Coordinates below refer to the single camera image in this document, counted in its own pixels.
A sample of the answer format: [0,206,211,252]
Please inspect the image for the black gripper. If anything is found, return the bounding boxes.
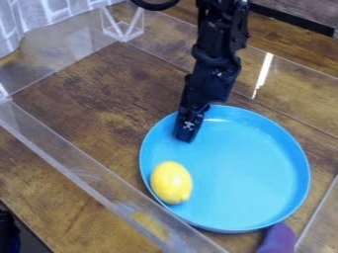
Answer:
[174,45,242,142]

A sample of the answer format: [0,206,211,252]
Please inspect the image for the blue round plate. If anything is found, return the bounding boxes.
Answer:
[139,105,310,233]

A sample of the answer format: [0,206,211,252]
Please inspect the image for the yellow toy lemon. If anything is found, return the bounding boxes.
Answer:
[151,161,192,205]

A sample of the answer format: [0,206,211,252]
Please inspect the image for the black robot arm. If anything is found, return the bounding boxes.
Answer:
[172,0,251,142]

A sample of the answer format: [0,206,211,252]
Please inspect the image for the black bar in background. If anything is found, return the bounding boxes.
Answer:
[251,3,337,38]

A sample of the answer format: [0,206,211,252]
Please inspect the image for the purple toy eggplant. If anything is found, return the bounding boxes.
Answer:
[257,223,295,253]

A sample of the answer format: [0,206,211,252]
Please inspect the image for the white patterned curtain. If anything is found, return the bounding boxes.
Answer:
[0,0,124,58]

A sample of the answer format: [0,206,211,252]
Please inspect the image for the clear acrylic enclosure wall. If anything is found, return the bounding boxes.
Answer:
[0,2,338,253]

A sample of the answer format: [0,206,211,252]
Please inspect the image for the black cable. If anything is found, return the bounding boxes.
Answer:
[130,0,182,12]

